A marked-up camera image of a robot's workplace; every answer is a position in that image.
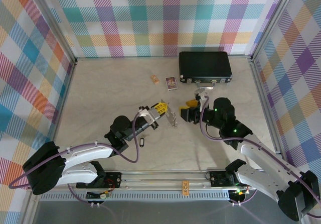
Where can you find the metal key bunch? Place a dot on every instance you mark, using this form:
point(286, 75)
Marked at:
point(170, 113)

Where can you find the black key tag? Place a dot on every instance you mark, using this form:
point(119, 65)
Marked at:
point(140, 143)

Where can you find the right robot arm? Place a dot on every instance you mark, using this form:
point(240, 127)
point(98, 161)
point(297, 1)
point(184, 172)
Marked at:
point(265, 163)

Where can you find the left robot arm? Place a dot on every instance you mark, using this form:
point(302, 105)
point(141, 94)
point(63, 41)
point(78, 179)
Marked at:
point(85, 153)

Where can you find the purple card box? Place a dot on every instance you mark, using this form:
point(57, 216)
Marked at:
point(171, 83)

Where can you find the small orange card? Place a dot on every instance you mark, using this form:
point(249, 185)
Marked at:
point(154, 79)

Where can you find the black briefcase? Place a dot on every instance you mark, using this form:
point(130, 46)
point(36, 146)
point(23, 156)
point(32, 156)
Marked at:
point(204, 64)

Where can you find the small power connector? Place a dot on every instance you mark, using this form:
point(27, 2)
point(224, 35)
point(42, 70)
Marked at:
point(104, 196)
point(238, 191)

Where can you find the vented metal cover strip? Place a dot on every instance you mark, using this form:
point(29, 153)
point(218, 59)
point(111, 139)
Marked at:
point(150, 196)

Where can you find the grey metal sheet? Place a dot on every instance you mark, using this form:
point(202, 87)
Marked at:
point(163, 214)

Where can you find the aluminium frame rail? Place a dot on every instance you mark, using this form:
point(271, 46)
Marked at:
point(267, 108)
point(53, 131)

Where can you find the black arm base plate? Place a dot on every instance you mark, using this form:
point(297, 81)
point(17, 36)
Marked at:
point(217, 178)
point(113, 180)

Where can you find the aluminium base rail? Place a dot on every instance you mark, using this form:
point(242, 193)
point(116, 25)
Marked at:
point(160, 181)

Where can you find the orange tag on rail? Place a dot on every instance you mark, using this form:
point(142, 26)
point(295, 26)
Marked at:
point(185, 186)

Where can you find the aluminium corner post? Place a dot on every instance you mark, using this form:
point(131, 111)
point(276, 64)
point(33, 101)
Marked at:
point(57, 23)
point(272, 20)

